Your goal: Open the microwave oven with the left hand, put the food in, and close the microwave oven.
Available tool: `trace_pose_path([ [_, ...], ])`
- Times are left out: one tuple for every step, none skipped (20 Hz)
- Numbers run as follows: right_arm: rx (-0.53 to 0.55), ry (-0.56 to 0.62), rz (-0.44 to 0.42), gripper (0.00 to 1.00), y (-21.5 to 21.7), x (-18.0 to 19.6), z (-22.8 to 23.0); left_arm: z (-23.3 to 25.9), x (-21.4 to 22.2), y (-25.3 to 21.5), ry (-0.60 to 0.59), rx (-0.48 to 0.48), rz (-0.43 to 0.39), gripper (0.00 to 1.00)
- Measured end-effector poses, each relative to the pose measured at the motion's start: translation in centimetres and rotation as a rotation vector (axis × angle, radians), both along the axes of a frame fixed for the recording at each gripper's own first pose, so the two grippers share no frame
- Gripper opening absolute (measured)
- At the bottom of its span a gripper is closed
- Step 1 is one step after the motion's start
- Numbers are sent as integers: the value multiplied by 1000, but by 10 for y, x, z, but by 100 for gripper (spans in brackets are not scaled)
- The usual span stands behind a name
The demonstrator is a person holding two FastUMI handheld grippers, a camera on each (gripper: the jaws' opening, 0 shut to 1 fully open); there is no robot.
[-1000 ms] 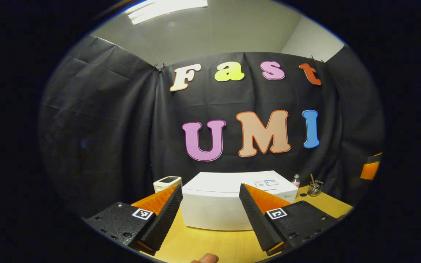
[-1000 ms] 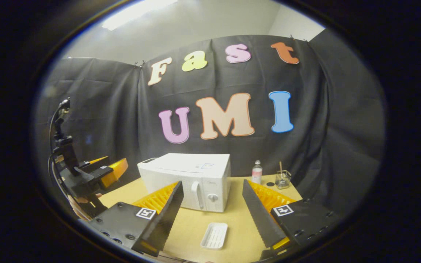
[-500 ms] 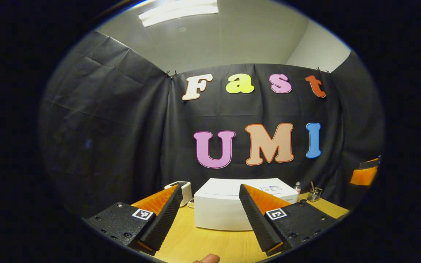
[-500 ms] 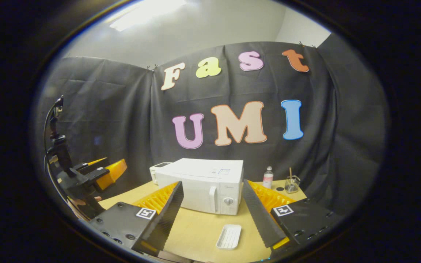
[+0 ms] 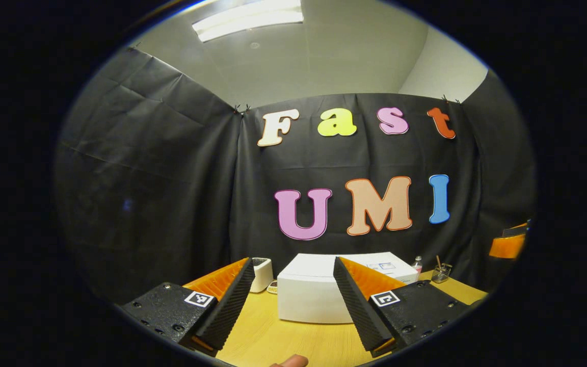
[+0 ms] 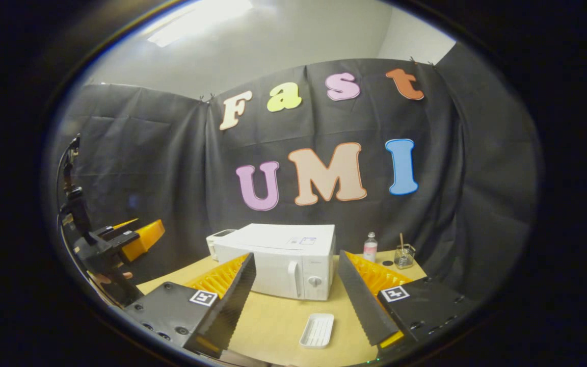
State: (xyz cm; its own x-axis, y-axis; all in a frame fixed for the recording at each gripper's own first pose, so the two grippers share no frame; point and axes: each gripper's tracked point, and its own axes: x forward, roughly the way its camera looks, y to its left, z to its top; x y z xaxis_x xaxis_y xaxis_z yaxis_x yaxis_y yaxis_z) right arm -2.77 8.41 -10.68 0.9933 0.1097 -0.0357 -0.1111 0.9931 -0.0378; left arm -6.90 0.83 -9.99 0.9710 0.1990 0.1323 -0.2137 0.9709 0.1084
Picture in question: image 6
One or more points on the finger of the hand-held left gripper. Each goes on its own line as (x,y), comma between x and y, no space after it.
(145,239)
(126,226)

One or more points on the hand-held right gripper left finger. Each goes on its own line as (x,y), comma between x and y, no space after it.
(232,306)

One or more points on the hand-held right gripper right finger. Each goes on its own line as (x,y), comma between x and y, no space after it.
(365,306)

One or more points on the white microwave oven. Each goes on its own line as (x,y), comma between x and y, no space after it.
(273,265)

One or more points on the white plastic tray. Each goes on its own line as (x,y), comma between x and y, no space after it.
(317,330)

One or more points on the clear bottle with pink label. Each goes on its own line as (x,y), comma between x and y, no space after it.
(370,250)

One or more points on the square glass jar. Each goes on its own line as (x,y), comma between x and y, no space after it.
(404,257)

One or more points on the white device with dark screen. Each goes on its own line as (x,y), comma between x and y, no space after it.
(219,239)

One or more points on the wooden stick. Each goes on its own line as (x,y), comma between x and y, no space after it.
(402,242)

